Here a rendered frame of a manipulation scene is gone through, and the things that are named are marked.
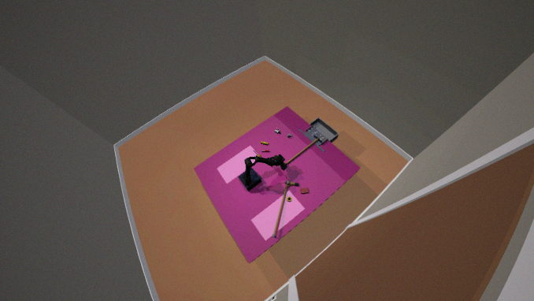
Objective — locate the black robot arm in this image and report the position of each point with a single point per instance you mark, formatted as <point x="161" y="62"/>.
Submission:
<point x="269" y="161"/>

